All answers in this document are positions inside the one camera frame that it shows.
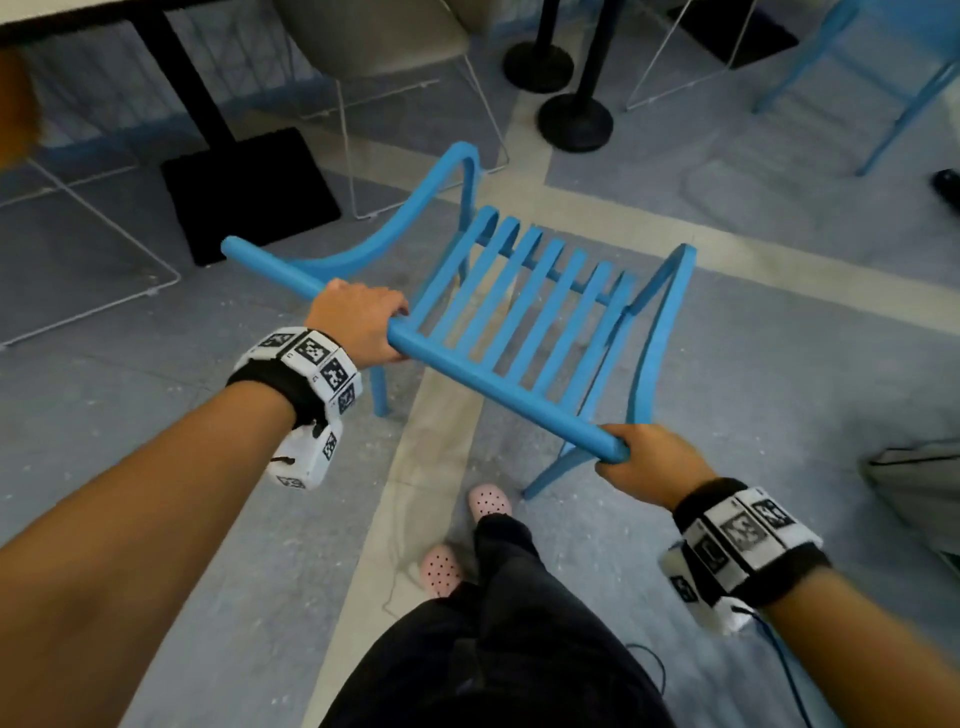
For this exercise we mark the person's left hand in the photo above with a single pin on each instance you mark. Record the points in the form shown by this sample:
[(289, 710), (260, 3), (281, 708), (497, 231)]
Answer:
[(352, 319)]

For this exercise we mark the person's right hand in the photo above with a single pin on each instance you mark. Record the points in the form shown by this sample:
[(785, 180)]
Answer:
[(664, 465)]

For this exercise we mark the person's left fingers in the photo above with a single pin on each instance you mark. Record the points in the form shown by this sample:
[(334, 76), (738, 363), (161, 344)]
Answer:
[(390, 309)]

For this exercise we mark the person's right fingers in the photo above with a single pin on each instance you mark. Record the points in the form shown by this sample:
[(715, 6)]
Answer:
[(616, 433)]

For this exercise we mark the blue slatted metal chair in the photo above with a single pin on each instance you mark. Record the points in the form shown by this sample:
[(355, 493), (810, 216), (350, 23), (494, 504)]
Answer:
[(517, 300)]

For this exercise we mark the person's right forearm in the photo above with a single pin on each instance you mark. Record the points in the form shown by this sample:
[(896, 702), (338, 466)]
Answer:
[(870, 652)]

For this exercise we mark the person's left forearm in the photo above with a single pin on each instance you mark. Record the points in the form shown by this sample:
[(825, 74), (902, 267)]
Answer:
[(142, 555)]

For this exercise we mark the pink perforated clog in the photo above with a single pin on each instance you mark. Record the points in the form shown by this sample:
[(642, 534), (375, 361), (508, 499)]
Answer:
[(489, 501), (441, 570)]

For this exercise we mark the person's black trousers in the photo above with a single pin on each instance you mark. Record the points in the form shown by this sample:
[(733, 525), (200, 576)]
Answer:
[(510, 645)]

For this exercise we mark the black round stand base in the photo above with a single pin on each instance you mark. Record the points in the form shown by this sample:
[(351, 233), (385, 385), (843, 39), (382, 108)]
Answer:
[(537, 67), (575, 121)]

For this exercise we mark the grey white bag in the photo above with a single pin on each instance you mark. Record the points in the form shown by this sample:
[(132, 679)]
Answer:
[(919, 487)]

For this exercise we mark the black square table base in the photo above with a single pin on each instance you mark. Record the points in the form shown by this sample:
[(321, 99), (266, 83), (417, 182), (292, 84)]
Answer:
[(742, 34)]

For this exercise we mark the left wrist camera band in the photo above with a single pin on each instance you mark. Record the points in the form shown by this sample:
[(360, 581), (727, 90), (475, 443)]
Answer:
[(315, 375)]

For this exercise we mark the wrist camera band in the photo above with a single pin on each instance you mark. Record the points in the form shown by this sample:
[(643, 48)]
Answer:
[(739, 540), (315, 375)]

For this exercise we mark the right wrist camera band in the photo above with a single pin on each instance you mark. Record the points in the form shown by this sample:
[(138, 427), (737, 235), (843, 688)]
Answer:
[(739, 540)]

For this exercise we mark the white table with black pedestal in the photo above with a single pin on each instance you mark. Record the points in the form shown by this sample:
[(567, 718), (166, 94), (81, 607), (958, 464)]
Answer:
[(247, 187)]

